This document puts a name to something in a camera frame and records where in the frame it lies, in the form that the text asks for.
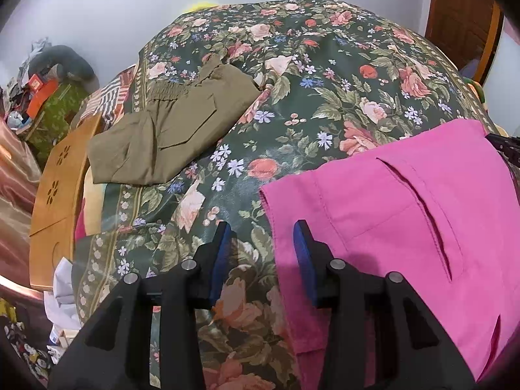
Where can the wooden folding table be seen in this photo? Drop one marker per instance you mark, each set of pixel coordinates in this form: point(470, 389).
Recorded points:
point(61, 195)

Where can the orange cloth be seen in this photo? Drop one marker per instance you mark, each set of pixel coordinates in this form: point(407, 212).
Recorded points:
point(40, 95)

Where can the green patterned cloth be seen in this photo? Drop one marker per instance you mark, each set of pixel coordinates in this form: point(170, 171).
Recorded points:
point(61, 109)

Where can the floral green bed sheet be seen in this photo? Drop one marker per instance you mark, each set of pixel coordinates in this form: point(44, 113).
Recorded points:
point(292, 101)

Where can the olive green pants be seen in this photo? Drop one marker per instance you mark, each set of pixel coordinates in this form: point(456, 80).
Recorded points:
point(170, 126)

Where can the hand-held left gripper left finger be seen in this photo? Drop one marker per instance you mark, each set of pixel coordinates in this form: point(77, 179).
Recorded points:
point(217, 261)

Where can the striped patterned blanket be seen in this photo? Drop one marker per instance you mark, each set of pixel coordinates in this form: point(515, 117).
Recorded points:
point(109, 97)

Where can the pink pants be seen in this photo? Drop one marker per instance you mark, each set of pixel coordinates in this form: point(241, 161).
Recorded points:
point(378, 215)

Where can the yellow object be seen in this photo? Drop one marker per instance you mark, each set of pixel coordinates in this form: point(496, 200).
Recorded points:
point(199, 7)

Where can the grey neck pillow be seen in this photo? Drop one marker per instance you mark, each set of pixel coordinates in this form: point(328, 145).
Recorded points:
point(61, 63)

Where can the white crumpled cloth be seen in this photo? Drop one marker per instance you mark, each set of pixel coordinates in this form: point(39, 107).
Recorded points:
point(61, 308)

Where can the wooden door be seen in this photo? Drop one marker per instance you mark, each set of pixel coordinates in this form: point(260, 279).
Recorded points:
point(459, 16)

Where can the brown satin curtain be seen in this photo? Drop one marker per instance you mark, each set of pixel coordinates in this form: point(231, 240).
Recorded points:
point(16, 195)

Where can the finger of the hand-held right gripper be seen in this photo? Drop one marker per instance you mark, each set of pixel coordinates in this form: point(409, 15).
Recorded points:
point(505, 146)

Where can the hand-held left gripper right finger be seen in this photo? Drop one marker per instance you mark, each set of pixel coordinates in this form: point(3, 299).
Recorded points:
point(302, 261)

